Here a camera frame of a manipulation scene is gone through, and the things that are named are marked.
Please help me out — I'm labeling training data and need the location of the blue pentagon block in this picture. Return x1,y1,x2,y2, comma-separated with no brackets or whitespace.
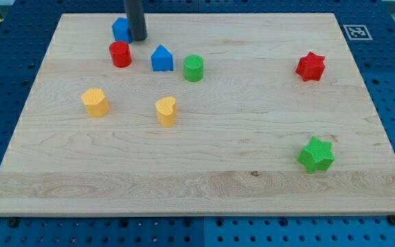
112,17,132,44

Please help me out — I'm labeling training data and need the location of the yellow heart block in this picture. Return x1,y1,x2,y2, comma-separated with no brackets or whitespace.
155,96,177,128

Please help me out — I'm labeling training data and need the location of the red cylinder block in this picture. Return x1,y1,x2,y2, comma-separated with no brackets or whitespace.
108,41,132,68

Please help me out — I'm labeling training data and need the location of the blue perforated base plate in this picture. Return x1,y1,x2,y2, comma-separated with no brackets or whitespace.
0,0,395,246

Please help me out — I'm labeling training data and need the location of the green cylinder block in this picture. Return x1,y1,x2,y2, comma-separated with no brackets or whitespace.
183,54,204,82

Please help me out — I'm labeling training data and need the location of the white fiducial marker tag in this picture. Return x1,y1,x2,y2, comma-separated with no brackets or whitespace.
343,24,372,40

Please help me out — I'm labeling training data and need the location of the blue triangle block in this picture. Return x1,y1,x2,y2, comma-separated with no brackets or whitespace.
151,45,174,71

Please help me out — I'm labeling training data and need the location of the yellow hexagon block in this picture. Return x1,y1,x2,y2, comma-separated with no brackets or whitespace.
81,88,110,117

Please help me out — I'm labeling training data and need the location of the red star block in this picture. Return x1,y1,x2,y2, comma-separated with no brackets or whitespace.
296,51,325,82

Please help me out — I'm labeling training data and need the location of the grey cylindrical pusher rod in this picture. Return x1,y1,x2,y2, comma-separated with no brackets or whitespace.
123,0,147,41

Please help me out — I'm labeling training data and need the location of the green star block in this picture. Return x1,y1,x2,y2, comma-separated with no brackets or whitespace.
297,137,335,174

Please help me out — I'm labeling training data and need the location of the light wooden board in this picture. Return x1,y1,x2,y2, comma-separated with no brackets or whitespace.
0,13,395,217

